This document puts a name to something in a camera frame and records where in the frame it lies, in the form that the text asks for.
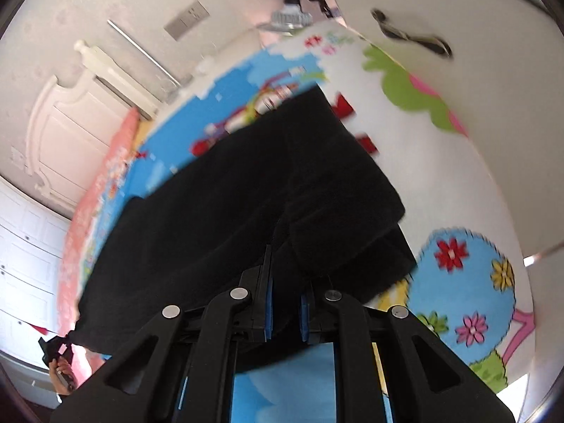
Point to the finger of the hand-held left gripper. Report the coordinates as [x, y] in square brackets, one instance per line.
[57, 346]

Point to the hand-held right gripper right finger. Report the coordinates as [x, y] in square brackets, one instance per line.
[305, 317]

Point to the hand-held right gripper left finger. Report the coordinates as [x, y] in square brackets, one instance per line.
[268, 299]

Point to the person's left hand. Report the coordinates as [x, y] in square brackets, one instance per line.
[61, 374]

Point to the white drawer cabinet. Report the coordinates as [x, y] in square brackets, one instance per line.
[26, 273]

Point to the colourful printed blanket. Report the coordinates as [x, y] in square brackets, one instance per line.
[462, 273]

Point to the pink printed bed sheet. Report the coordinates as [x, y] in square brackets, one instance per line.
[101, 185]

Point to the white bed headboard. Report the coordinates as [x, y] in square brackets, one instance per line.
[66, 141]

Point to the thin metal rod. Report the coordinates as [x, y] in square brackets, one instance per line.
[544, 253]

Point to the metal wall rail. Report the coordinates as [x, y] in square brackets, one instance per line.
[143, 53]

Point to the grey wall switch panel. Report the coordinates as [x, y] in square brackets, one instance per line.
[187, 20]

